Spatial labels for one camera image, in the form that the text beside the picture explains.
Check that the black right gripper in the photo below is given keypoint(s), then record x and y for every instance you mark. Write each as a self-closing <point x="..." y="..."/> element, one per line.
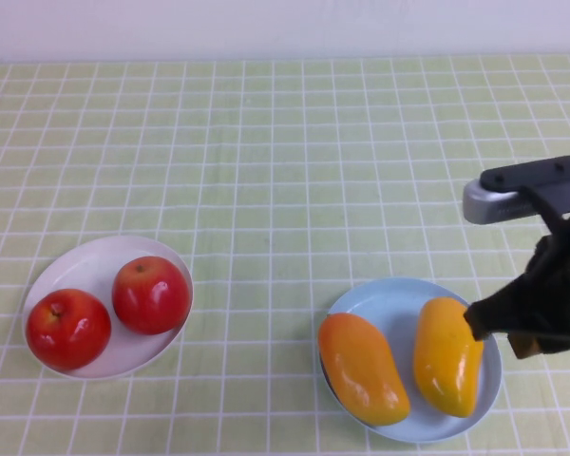
<point x="565" y="261"/>

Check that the yellow mango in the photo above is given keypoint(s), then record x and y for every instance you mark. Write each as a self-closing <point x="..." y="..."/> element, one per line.
<point x="446" y="361"/>

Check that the orange mango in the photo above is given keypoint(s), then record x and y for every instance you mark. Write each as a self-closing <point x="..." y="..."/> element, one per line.
<point x="361" y="366"/>

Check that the red apple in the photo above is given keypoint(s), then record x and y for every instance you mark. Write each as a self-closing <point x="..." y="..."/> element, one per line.
<point x="69" y="332"/>
<point x="152" y="297"/>

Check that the light blue round plate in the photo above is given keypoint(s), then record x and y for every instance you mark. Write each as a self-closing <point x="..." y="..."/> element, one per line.
<point x="399" y="304"/>

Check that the white round plate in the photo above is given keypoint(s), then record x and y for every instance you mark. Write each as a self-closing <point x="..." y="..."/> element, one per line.
<point x="90" y="266"/>

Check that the green checkered tablecloth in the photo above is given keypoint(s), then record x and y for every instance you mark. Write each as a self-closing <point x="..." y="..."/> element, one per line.
<point x="266" y="142"/>

